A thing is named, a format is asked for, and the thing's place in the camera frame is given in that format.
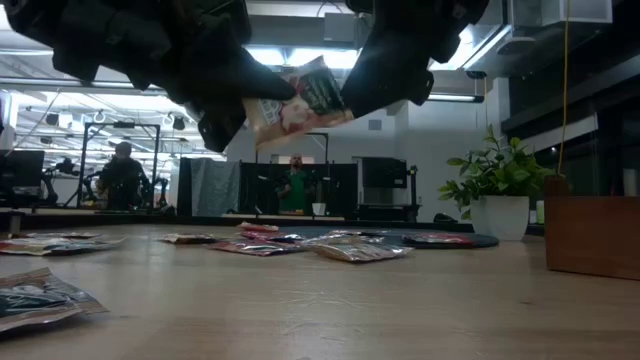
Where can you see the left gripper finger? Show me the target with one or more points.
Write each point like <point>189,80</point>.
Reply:
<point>235,95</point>
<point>250,72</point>

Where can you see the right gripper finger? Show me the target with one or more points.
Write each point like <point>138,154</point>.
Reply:
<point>370,70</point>
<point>405,80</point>

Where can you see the round dark blue woven mat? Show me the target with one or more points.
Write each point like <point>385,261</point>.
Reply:
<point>485,242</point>

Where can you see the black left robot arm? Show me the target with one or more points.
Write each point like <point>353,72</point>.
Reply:
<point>50,30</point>

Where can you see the ceiling tube light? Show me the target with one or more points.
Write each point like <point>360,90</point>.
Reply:
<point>452,97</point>

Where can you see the grey curtain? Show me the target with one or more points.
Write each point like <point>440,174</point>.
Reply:
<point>215,185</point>

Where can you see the black machine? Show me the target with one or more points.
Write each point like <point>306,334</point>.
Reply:
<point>382,172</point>

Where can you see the person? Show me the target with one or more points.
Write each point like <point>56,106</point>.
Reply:
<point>296,192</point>
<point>122,180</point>

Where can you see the black partition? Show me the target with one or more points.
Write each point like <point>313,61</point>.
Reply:
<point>340,190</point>

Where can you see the white cup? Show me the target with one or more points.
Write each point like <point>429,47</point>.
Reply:
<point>319,209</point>

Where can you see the black dome object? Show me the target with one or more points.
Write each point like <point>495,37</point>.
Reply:
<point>445,218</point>

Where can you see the green plant in white pot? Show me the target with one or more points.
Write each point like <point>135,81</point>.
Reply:
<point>500,215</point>

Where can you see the green cup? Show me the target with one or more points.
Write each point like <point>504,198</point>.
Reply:
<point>540,212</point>

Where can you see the black computer monitor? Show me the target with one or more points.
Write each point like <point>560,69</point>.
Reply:
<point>22,172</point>

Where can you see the wooden compartment tray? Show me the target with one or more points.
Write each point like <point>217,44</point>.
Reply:
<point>595,235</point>

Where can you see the black metal rig frame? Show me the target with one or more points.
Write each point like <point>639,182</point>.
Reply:
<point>122,125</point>

